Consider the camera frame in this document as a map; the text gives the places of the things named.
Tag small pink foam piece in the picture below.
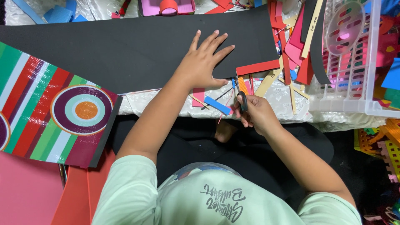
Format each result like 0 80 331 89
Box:
192 88 205 108

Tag striped sheet with circles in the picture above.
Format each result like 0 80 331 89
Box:
0 41 123 169

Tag pink plastic box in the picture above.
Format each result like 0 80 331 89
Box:
138 0 196 17

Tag person's mint green shirt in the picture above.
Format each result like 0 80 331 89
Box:
91 155 363 225

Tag black curved foam strip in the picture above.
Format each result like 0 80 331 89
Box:
301 0 332 85

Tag person's black trousers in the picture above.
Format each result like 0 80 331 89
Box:
111 114 335 213

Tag foam scraps heap in basket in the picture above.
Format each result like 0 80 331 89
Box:
322 0 400 110

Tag red round foam ring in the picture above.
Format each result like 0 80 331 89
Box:
159 0 179 14

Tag person's right hand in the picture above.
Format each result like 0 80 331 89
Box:
234 94 283 137

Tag black handled scissors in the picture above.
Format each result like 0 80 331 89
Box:
234 75 249 114

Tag orange mesh foam piece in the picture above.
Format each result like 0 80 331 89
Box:
237 77 249 95

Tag white shiny cloth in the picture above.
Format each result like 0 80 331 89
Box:
5 0 388 132

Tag red foam strip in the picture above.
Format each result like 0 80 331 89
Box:
236 59 281 76

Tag thin beige stick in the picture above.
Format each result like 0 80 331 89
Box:
189 94 210 109

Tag heap of puzzle foam mats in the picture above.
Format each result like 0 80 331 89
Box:
354 119 400 183

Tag pink foam sheet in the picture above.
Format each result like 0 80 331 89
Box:
0 150 64 225

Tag clear round plastic lid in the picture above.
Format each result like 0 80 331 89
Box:
325 1 366 56

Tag red orange foam sheet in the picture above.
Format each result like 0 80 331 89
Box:
51 150 116 225

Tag wide beige foam strip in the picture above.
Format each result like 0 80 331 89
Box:
255 56 284 97

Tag heap of red pink scraps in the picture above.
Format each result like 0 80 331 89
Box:
269 0 314 85

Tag long beige foam strip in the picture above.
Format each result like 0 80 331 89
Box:
301 0 324 59

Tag person's left hand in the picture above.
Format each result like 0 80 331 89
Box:
173 30 235 90

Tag white plastic basket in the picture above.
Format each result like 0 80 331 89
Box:
309 0 400 119

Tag large black foam sheet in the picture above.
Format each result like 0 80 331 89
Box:
0 4 280 95

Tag heap of blue foam pieces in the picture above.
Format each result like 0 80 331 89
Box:
11 0 89 25

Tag thin beige foam strip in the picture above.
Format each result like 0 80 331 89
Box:
289 81 297 115

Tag red foam offcuts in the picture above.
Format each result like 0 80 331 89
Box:
205 0 233 14

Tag blue foam strip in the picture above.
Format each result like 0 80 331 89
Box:
204 96 232 115

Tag person's bare foot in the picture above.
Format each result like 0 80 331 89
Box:
214 119 238 144

